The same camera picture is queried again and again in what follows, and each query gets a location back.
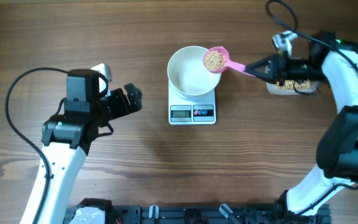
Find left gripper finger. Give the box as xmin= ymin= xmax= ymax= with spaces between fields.
xmin=124 ymin=83 xmax=143 ymax=112
xmin=124 ymin=88 xmax=134 ymax=114

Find pink plastic scoop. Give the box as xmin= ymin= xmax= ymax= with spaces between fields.
xmin=203 ymin=46 xmax=253 ymax=77

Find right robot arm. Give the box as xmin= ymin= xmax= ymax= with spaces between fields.
xmin=244 ymin=30 xmax=358 ymax=221

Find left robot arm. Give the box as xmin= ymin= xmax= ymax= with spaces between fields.
xmin=21 ymin=69 xmax=142 ymax=223

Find soybeans in scoop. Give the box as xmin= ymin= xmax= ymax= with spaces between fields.
xmin=203 ymin=50 xmax=226 ymax=71

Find white bowl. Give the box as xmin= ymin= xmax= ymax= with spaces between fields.
xmin=167 ymin=46 xmax=221 ymax=97

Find white digital kitchen scale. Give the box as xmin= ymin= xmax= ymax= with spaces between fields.
xmin=168 ymin=81 xmax=217 ymax=125

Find soybeans in container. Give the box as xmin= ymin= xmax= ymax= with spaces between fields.
xmin=273 ymin=80 xmax=311 ymax=90

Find clear plastic container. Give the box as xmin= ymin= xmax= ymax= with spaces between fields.
xmin=265 ymin=57 xmax=320 ymax=96

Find right black cable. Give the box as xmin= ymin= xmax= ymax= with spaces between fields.
xmin=265 ymin=0 xmax=358 ymax=215

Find black cable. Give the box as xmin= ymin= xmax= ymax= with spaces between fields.
xmin=265 ymin=0 xmax=358 ymax=215
xmin=4 ymin=67 xmax=71 ymax=224

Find left black cable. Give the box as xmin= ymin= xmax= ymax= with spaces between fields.
xmin=4 ymin=67 xmax=71 ymax=224

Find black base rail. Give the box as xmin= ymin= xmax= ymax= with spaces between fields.
xmin=112 ymin=204 xmax=332 ymax=224

